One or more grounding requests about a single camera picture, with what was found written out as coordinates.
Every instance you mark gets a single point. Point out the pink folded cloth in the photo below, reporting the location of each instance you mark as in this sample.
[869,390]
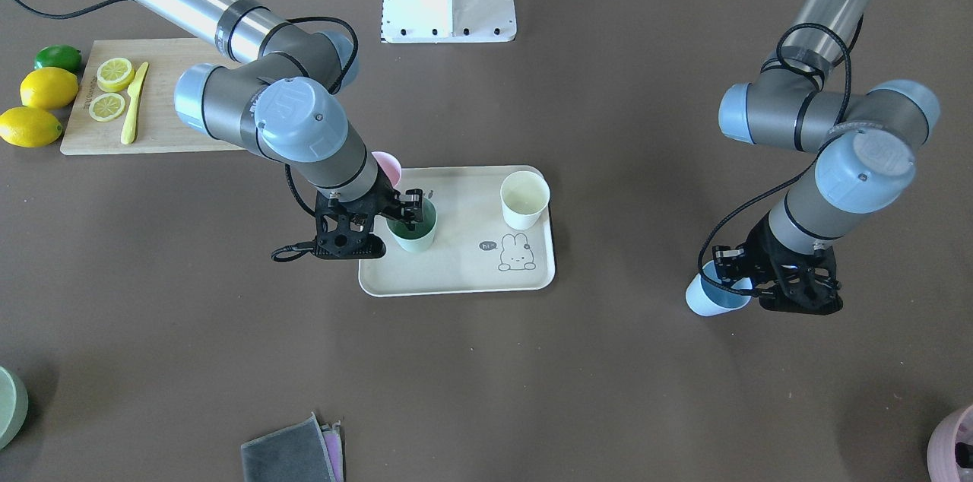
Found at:
[333,440]

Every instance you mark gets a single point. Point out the lemon slice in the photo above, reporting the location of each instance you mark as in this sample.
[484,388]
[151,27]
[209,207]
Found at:
[107,107]
[115,75]

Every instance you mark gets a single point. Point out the upper lemon slice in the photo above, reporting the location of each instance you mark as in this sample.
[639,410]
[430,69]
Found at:
[115,75]

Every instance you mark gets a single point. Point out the upper whole lemon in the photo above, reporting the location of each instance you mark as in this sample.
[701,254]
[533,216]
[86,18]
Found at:
[49,88]

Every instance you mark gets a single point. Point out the lower lemon slice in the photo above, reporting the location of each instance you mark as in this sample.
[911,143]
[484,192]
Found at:
[107,107]

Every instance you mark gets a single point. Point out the blue cup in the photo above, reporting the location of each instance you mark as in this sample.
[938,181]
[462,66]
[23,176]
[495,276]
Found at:
[706,299]

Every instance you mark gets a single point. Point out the green lime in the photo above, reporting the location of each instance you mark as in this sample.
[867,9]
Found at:
[60,56]

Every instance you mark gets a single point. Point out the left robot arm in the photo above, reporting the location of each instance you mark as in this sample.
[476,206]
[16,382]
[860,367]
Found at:
[864,158]

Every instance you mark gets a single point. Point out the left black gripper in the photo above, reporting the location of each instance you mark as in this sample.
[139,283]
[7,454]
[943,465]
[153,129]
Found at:
[757,245]

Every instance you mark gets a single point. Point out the lower whole lemon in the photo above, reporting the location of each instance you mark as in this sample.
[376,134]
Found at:
[29,127]

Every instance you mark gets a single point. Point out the yellow plastic knife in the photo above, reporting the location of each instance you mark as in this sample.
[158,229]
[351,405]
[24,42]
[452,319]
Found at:
[134,91]

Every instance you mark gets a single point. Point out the pink cup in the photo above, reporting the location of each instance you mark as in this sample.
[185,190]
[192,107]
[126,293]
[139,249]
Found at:
[390,166]

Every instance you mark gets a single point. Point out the whole lemon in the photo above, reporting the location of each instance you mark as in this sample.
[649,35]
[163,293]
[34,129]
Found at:
[29,127]
[49,88]

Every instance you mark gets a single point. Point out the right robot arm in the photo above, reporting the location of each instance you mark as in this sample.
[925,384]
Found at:
[280,103]

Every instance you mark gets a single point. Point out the pink mixing bowl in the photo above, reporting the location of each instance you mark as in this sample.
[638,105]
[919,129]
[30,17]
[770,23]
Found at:
[949,448]

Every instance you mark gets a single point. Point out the green cup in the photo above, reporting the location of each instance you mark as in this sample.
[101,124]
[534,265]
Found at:
[421,235]

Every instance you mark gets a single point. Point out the white cup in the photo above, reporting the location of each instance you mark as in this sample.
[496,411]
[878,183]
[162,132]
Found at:
[524,197]

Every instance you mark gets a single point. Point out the wooden cutting board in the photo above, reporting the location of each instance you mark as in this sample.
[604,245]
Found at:
[159,129]

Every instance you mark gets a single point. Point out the beige rabbit tray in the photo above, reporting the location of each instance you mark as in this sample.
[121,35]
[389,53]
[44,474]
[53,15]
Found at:
[473,250]

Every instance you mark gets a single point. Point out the green bowl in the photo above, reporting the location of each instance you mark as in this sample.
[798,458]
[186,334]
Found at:
[14,406]

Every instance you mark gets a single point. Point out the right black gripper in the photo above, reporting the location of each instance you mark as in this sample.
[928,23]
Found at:
[385,204]

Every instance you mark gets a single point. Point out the grey folded cloth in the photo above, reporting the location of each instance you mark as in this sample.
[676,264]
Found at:
[296,453]

